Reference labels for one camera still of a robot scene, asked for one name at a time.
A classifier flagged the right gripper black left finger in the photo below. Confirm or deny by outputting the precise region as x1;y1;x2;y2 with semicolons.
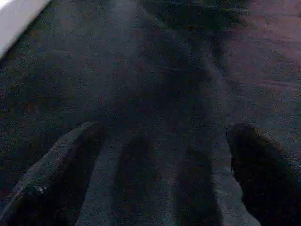
0;121;108;226

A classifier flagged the white plastic table top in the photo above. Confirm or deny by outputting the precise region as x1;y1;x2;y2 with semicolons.
0;0;51;59

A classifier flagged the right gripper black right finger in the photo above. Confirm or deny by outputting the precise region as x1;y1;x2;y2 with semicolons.
226;122;301;226

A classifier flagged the black work mat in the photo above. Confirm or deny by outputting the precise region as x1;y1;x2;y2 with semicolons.
0;0;301;226

